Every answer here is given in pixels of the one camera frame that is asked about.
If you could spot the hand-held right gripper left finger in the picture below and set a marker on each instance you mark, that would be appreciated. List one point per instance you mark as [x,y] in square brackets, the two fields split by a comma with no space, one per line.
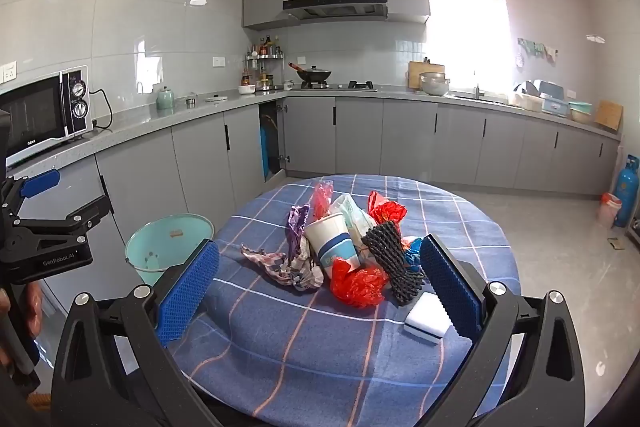
[187,289]

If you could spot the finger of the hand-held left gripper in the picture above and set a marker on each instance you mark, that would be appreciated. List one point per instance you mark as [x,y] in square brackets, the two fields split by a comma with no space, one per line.
[42,182]
[85,214]

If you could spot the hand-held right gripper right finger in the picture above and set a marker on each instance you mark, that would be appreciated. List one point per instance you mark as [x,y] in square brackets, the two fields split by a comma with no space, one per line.
[450,292]

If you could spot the white sponge block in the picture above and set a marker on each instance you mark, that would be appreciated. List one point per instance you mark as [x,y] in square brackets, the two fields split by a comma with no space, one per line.
[425,314]

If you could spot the blue plastic wrapper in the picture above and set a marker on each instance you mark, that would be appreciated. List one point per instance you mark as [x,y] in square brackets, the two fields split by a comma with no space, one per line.
[412,257]

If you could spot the mint green metal bin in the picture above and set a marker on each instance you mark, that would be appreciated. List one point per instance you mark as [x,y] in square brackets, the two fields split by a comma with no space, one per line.
[150,249]

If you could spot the black foam net sleeve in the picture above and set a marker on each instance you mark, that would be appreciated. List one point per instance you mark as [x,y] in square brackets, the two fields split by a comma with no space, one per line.
[395,262]

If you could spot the clear green-printed plastic bag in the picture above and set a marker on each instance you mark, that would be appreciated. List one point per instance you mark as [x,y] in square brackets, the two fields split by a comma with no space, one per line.
[350,217]

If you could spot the purple foil wrapper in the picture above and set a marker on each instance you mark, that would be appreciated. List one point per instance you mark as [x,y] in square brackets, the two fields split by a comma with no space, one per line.
[297,227]

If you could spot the white blue paper cup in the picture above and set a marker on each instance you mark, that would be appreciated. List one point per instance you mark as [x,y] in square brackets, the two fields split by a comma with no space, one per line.
[330,242]

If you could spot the person's left hand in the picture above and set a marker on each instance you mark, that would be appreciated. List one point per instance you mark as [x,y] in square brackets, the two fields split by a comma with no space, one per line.
[34,307]

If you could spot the silver black microwave oven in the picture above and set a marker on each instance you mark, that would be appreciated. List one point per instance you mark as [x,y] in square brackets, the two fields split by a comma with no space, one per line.
[35,117]

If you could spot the crumpled checked wrapper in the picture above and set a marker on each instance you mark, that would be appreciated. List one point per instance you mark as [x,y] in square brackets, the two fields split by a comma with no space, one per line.
[285,269]

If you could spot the small red plastic bag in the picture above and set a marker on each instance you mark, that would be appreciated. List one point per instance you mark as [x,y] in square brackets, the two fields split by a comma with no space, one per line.
[387,209]

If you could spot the blue checked tablecloth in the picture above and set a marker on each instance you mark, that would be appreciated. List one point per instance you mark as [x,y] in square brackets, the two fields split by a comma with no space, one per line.
[300,357]

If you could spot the green ceramic teapot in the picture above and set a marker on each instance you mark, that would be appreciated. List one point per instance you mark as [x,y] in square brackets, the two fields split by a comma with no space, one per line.
[165,99]

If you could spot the small steel cup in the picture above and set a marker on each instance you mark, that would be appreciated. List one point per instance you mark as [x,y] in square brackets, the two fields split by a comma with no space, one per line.
[191,102]

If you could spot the pink plastic wrapper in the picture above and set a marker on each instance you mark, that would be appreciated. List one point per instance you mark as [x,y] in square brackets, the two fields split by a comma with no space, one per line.
[322,199]

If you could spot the grey base cabinets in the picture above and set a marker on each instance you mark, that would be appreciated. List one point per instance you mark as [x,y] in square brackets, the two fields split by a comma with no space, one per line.
[400,132]

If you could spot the red white plastic bag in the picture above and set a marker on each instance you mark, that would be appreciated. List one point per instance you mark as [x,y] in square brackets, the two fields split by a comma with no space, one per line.
[609,209]

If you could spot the metal sink faucet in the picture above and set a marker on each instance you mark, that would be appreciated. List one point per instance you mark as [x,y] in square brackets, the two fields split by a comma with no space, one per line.
[477,92]

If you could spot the blue gas cylinder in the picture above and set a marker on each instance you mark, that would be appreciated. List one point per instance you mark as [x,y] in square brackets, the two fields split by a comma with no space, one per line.
[626,192]

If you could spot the white dish basket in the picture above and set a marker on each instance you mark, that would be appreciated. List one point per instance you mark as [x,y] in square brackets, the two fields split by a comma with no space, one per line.
[525,102]

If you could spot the white bowl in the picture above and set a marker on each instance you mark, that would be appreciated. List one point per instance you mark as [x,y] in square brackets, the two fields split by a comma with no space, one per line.
[247,90]

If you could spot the grey metal pot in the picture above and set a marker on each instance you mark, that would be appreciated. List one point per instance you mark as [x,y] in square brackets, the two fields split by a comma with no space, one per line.
[434,86]

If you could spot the pale blue plastic container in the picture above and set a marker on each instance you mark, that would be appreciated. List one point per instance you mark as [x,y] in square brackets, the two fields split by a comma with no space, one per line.
[555,107]

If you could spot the pale green bowl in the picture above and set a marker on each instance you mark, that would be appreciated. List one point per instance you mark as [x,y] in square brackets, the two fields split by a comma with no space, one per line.
[580,113]

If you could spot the black gas stove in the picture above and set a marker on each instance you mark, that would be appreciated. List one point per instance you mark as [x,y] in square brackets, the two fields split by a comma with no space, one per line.
[360,85]

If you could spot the wooden cutting board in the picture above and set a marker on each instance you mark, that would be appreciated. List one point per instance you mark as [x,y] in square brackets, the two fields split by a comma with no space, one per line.
[425,68]

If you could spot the brown cardboard board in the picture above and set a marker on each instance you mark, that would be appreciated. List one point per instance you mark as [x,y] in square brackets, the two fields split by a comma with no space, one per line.
[609,116]

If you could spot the metal spice rack with bottles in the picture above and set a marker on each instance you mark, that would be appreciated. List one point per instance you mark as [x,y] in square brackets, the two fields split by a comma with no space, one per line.
[262,54]

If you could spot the black wok with lid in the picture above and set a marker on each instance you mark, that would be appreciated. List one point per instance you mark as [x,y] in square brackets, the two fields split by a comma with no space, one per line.
[314,74]

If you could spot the hanging kitchen cloths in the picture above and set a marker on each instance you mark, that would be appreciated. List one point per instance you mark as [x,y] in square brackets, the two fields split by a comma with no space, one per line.
[537,49]

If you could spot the bright kitchen window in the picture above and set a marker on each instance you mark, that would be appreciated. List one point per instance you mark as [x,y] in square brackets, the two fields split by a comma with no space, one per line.
[470,32]

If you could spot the black range hood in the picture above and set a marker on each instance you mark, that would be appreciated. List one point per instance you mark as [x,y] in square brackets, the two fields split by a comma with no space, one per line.
[335,4]

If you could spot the white wall socket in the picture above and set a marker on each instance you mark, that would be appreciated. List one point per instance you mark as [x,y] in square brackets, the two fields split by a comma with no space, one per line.
[218,61]
[7,72]

